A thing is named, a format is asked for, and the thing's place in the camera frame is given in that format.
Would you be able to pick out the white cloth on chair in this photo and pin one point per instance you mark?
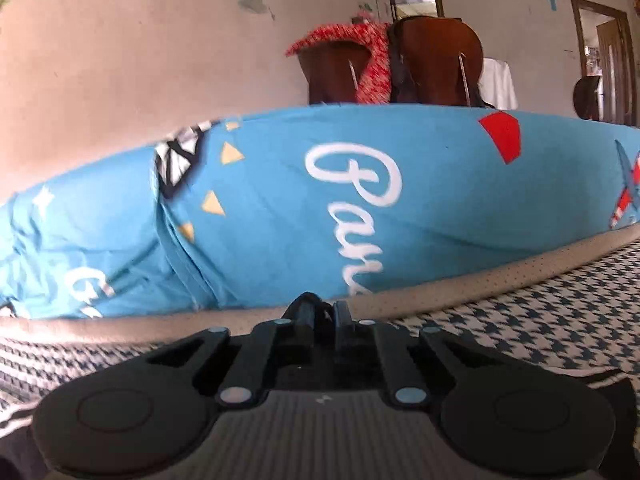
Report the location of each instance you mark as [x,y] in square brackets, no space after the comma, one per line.
[496,85]

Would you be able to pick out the houndstooth mattress cover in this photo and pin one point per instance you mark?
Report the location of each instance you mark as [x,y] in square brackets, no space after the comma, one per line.
[574,308]

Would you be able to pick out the black garment red print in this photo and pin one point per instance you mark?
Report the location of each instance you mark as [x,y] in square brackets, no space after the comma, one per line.
[21,459]

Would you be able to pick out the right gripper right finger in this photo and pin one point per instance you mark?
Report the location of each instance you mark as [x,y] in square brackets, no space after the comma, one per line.
[379,352]

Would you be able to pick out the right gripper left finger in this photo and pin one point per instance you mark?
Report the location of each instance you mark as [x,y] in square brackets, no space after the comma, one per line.
[270,346]

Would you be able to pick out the blue cartoon print bedsheet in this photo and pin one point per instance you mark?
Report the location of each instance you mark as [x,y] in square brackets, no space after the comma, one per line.
[340,200]

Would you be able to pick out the brown wooden chair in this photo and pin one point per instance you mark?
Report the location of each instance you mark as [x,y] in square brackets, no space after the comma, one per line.
[435,61]

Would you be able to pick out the red patterned cloth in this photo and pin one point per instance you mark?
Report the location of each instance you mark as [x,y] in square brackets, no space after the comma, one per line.
[345,63]

